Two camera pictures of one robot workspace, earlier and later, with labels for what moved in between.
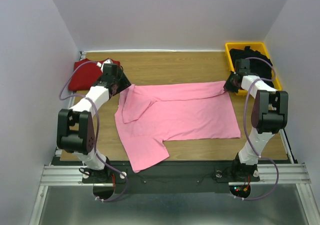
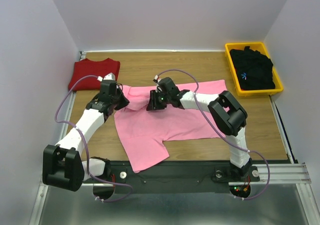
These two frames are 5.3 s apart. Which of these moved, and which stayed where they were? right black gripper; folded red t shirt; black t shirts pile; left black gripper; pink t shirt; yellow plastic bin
Moved: right black gripper; left black gripper
Stayed: pink t shirt; black t shirts pile; folded red t shirt; yellow plastic bin
